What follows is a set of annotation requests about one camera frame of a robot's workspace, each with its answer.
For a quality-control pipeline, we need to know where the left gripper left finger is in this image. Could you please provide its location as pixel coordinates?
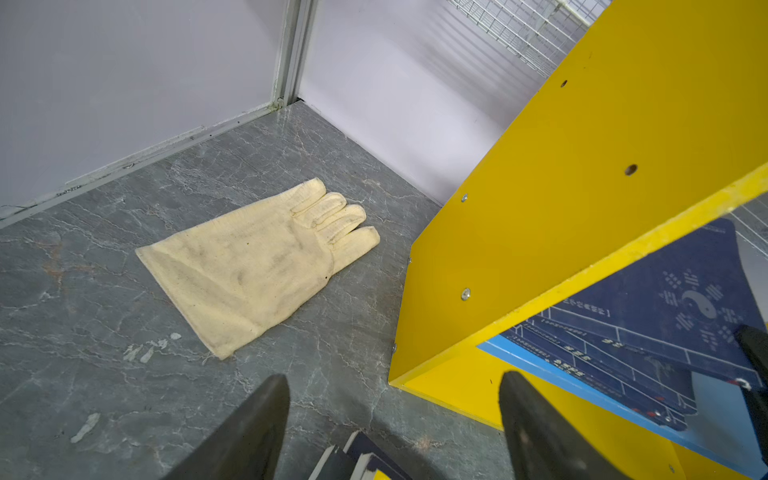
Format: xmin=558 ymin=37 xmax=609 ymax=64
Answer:
xmin=165 ymin=374 xmax=290 ymax=479

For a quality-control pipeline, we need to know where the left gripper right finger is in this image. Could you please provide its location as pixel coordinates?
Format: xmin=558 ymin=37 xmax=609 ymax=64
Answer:
xmin=499 ymin=371 xmax=626 ymax=480

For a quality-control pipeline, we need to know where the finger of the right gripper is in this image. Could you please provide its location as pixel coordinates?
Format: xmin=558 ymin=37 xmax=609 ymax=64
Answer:
xmin=736 ymin=325 xmax=767 ymax=462

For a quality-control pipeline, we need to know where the navy book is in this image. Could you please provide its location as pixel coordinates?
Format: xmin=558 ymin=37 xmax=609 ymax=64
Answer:
xmin=538 ymin=219 xmax=765 ymax=387
xmin=502 ymin=318 xmax=698 ymax=431

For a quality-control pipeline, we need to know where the dark book under yellow book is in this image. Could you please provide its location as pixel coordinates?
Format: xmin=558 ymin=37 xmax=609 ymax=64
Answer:
xmin=309 ymin=430 xmax=412 ymax=480

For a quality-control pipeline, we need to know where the beige cloth glove on table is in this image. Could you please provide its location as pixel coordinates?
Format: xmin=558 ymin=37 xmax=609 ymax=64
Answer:
xmin=136 ymin=178 xmax=380 ymax=360

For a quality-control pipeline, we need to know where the yellow wooden bookshelf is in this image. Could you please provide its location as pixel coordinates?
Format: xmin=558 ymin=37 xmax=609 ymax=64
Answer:
xmin=387 ymin=0 xmax=768 ymax=480

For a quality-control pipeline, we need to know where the white wire wall basket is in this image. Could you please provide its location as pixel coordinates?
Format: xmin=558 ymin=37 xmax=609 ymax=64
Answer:
xmin=451 ymin=0 xmax=611 ymax=77

